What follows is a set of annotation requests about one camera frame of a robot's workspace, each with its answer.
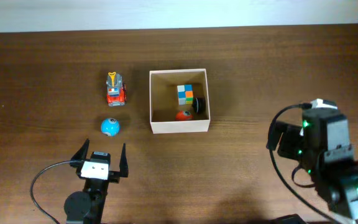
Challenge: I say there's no red toy fire truck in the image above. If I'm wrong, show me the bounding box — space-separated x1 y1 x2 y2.
106 72 127 106

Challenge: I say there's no blue toy ball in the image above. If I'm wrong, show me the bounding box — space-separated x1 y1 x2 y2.
101 118 121 137

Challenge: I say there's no orange toy ball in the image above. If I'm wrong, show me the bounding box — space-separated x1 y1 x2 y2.
175 111 193 121

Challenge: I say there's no pink cardboard box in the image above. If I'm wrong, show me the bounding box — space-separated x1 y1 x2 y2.
149 68 211 134

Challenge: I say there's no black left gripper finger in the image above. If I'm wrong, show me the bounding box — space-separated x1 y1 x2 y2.
119 143 129 178
70 139 90 161

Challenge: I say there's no multicoloured puzzle cube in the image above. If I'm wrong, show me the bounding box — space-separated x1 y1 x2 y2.
177 84 194 105

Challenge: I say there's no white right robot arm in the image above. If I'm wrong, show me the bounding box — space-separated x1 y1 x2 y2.
266 103 358 223

